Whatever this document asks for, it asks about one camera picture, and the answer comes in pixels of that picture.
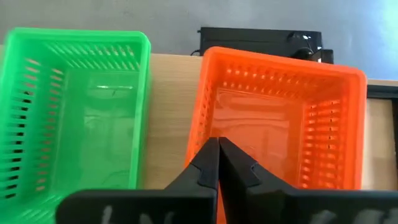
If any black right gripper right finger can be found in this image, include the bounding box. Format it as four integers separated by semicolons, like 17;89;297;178
219;137;398;224

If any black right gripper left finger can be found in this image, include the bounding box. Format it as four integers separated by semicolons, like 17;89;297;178
55;136;220;224

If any black rectangular device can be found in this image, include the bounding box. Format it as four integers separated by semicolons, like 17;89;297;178
197;27;335;65

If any green plastic basket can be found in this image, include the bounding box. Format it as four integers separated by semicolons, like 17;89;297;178
0;27;152;224

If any orange plastic basket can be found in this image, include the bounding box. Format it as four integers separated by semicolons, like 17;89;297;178
185;46;369;224

